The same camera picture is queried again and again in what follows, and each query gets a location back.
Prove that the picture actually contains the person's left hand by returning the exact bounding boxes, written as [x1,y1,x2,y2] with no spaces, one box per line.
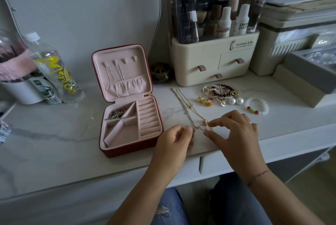
[150,125,196,184]

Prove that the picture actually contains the person's right hand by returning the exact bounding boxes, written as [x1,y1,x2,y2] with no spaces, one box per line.
[203,110,271,184]

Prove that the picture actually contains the silver necklace with pink pendant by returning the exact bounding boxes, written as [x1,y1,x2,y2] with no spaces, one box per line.
[170,88,211,131]

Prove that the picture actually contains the person's left forearm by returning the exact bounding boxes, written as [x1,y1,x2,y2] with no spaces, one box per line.
[106,165,182,225]

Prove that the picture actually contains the person's right forearm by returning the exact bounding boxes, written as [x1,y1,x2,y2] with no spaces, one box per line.
[245,169,326,225]

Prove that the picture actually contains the pearl earrings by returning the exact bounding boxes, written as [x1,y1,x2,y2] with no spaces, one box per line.
[227,97,244,106]

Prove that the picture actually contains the white desk drawer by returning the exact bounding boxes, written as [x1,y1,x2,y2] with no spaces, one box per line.
[167,138,336,188]

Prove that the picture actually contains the gold earrings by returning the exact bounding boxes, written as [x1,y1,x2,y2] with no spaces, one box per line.
[198,96,214,107]

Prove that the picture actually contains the beige flat box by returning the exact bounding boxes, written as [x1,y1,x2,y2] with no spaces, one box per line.
[272,64,336,108]

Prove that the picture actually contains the cream cosmetic organizer clear lid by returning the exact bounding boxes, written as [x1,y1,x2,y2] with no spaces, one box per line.
[165,0,271,87]

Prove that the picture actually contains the blue jeans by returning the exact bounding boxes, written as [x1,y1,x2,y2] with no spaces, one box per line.
[150,172,274,225]

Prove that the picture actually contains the red jewelry box pink lining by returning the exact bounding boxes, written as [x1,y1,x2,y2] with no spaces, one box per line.
[91,44,164,158]

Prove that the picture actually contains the dark bronze incense burner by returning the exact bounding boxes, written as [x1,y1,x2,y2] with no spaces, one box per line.
[149,62,173,84]

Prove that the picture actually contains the beige ribbed storage box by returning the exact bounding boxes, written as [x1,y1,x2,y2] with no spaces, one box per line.
[249,18,336,77]

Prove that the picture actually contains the grey tray box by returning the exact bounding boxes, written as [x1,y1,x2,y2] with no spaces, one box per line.
[282,46,336,94]

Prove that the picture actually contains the row of cosmetic bottles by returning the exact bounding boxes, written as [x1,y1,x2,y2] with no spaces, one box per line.
[171,0,268,45]

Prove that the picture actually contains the stack of papers and books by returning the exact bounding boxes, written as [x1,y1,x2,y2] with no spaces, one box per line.
[262,0,336,21]

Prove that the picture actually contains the clear bottle yellow print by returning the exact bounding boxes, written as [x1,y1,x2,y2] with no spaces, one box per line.
[24,32,86,104]

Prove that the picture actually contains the green label bottle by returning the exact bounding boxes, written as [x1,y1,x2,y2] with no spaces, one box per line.
[28,72,63,105]

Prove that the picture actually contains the black framed wavy mirror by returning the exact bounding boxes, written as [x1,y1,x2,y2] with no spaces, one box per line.
[0,0,162,58]

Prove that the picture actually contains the white round cup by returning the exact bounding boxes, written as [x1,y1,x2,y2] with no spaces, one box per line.
[0,78,44,105]

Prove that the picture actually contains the thin wooden stick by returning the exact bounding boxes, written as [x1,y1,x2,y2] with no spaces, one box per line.
[0,102,18,121]

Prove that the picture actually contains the printed paper packet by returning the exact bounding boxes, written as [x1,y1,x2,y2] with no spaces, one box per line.
[0,120,12,144]

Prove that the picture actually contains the pink fluffy cloth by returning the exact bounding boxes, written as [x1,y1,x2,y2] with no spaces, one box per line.
[0,48,38,82]

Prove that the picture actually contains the white bead bracelet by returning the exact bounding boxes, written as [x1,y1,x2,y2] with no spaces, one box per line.
[246,98,270,115]

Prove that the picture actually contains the dark red beaded bracelet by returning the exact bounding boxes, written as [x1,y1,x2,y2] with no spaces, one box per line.
[202,83,240,100]

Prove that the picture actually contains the thin gold chain necklace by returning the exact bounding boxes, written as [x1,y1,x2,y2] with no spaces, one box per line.
[176,88,208,123]

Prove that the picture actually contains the red string wrist bracelet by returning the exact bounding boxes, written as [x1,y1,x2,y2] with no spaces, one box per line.
[246,169,272,188]

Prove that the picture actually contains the silver chain jewelry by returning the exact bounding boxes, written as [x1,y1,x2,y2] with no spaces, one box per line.
[108,109,127,120]

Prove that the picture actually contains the silver necklaces on lid hooks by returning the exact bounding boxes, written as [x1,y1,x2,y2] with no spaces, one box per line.
[104,60,125,82]

